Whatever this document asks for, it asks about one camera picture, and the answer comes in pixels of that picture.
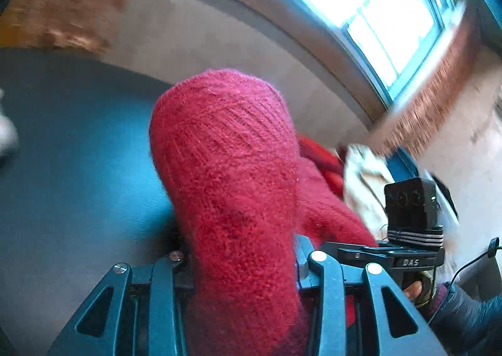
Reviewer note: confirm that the crimson fuzzy knit sweater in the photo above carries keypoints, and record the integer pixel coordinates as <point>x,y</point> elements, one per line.
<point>227,167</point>

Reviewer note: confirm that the person's right hand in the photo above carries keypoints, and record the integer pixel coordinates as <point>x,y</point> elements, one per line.
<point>423,287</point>

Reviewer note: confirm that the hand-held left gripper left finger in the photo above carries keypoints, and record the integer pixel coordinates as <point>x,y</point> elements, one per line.
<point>164,285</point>

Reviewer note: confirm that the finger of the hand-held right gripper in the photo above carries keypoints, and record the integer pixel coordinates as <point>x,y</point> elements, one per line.
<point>353,247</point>

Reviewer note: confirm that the cream ribbed sweater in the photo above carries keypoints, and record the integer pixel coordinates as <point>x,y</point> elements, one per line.
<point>364,179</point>

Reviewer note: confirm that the white knit cloth pink print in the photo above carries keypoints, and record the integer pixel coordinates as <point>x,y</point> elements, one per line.
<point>6,132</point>

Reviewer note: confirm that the blue storage bin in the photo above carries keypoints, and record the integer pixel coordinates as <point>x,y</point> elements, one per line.
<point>404,167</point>

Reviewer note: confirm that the orange-red ribbed hem sweater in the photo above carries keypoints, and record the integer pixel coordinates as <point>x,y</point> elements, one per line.
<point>319,160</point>

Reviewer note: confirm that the clear plastic storage box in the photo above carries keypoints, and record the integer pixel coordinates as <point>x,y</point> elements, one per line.
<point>443,199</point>

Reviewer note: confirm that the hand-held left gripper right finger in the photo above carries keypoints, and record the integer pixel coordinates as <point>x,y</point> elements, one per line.
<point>327,281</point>

